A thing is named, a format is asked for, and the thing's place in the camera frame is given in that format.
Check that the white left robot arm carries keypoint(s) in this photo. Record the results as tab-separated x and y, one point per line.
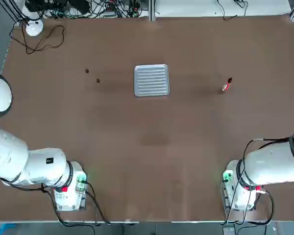
39	166

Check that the ribbed silver metal tray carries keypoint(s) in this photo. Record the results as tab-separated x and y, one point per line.
152	80

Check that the white desk lamp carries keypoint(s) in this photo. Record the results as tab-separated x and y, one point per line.
34	28

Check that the aluminium frame post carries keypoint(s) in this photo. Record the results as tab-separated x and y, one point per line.
152	11

